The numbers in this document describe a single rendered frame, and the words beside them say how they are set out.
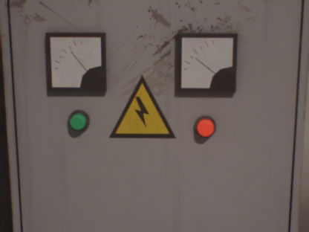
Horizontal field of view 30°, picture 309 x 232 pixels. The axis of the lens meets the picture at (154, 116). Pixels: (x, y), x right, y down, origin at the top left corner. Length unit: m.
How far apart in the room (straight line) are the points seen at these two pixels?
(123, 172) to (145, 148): 0.05
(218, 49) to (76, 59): 0.19
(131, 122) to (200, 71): 0.12
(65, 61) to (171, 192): 0.24
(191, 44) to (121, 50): 0.10
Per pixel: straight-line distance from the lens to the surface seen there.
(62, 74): 0.81
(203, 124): 0.81
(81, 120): 0.81
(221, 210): 0.87
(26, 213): 0.89
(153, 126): 0.82
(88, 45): 0.80
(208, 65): 0.80
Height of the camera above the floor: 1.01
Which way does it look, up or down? 14 degrees down
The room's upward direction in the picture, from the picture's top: straight up
